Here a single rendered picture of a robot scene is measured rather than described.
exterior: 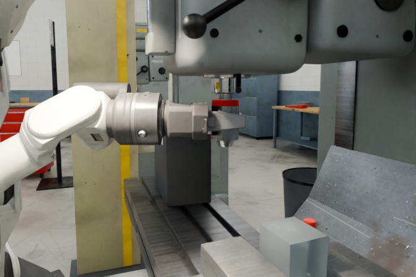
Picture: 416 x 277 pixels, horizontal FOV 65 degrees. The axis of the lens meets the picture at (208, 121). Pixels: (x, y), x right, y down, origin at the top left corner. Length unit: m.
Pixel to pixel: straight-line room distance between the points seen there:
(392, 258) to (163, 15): 0.57
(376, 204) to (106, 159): 1.82
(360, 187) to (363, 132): 0.13
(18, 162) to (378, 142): 0.69
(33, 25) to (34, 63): 0.95
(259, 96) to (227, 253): 7.42
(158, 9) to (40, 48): 9.14
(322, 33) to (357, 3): 0.07
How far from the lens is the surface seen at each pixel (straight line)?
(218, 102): 0.53
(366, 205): 0.77
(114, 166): 2.29
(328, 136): 0.91
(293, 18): 0.50
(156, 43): 0.50
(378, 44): 0.57
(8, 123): 5.12
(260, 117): 7.85
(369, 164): 0.80
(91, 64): 2.23
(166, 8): 0.51
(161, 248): 0.68
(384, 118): 0.78
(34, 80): 9.59
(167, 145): 0.83
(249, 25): 0.46
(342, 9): 0.53
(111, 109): 0.54
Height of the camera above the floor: 1.29
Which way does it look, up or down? 6 degrees down
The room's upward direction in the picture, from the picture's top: straight up
